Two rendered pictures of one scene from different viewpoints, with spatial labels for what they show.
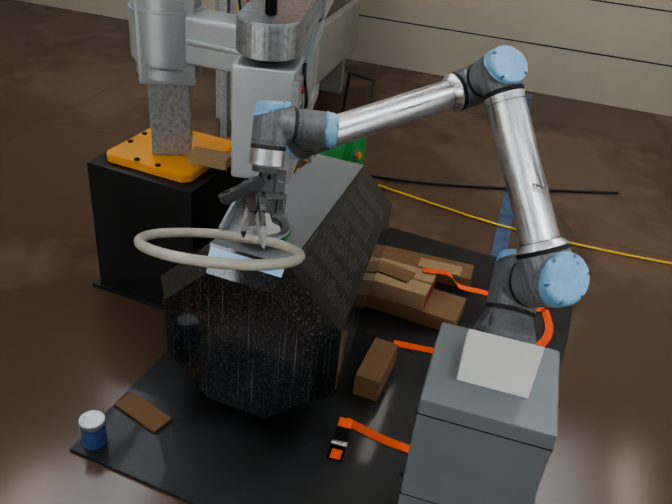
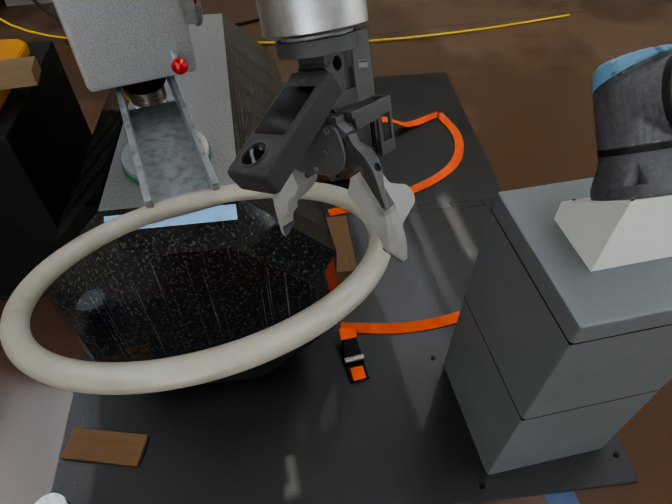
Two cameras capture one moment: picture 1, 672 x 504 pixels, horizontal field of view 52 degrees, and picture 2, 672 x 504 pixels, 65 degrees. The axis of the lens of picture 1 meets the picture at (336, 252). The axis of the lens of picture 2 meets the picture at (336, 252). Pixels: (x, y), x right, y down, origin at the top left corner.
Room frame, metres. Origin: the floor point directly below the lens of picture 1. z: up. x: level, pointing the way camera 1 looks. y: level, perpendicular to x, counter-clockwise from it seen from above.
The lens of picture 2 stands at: (1.18, 0.38, 1.71)
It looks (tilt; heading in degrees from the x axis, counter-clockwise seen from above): 49 degrees down; 334
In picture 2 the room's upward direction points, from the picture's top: straight up
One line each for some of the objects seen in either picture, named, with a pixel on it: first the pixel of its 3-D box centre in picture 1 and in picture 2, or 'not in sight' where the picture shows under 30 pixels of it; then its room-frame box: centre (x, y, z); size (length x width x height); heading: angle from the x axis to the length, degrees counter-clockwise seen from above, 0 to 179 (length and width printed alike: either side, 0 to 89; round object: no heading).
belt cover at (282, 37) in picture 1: (287, 14); not in sight; (2.67, 0.28, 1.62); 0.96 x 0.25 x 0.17; 177
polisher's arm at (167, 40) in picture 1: (205, 38); not in sight; (3.11, 0.69, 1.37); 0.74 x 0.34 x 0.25; 73
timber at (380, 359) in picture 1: (376, 368); (336, 252); (2.46, -0.25, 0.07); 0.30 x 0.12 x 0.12; 162
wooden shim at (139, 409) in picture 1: (143, 411); (105, 446); (2.09, 0.76, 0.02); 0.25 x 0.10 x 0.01; 58
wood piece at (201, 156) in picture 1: (210, 158); (3, 74); (3.04, 0.66, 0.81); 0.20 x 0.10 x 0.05; 79
